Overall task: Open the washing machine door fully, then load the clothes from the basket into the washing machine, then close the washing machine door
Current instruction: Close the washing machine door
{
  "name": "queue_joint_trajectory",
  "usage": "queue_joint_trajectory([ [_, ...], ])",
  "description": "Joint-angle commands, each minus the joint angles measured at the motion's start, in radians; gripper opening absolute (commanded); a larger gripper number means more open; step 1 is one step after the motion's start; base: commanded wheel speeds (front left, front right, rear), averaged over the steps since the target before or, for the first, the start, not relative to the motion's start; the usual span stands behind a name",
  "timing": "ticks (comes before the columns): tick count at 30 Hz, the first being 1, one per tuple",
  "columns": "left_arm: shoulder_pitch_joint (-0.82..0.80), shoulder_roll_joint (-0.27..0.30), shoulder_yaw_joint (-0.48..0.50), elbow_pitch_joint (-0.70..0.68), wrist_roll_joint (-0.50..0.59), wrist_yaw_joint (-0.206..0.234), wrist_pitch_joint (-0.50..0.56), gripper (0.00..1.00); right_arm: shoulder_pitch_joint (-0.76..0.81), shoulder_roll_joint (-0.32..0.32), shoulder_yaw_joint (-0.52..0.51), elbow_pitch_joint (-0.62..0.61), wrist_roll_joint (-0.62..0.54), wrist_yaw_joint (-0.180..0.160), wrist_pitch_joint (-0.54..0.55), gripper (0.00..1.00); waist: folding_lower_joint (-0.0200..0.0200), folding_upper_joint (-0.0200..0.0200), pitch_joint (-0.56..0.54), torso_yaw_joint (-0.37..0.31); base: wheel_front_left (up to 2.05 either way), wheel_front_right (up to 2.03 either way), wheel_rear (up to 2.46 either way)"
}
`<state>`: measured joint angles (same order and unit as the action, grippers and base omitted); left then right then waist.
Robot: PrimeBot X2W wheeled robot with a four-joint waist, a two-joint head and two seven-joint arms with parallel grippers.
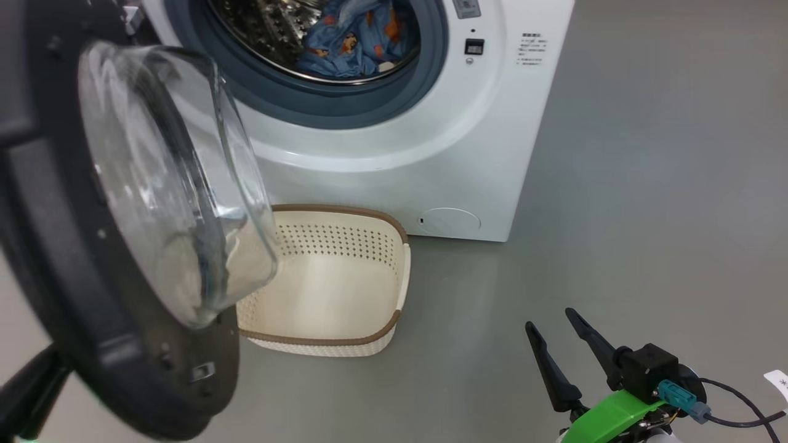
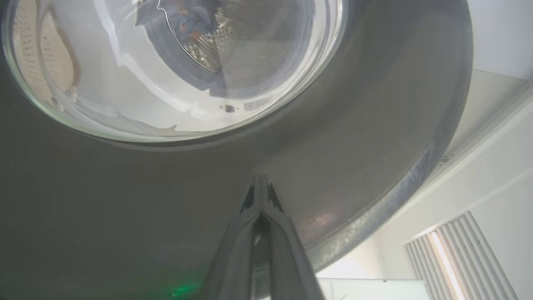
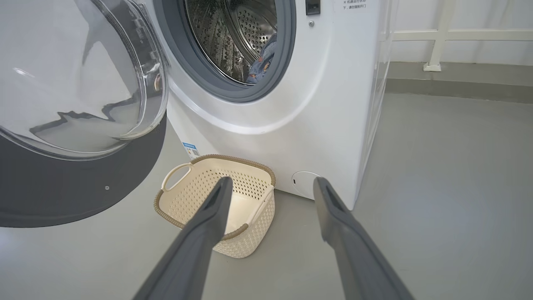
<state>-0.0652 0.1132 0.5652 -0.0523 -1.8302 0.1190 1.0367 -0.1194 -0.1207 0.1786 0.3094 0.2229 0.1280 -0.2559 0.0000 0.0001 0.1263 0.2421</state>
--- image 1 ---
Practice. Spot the cream perforated laundry basket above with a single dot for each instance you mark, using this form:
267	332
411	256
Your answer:
332	289

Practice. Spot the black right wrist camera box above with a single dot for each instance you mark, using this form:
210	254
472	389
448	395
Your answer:
649	369

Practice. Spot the grey rubber door gasket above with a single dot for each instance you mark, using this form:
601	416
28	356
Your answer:
345	101

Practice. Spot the black round glass washer door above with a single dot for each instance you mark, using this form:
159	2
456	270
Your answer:
61	258

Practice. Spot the blue cartoon print garment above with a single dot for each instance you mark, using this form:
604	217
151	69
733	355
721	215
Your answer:
335	52

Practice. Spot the round white filter cover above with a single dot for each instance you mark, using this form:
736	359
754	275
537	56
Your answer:
449	221

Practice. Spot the white front-load washing machine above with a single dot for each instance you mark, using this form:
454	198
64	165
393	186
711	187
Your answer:
462	154

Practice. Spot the stainless steel washing machine drum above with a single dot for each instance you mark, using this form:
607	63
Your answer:
265	31

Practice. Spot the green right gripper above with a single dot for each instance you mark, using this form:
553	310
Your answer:
609	415

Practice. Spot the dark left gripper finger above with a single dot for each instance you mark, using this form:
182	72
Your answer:
31	394

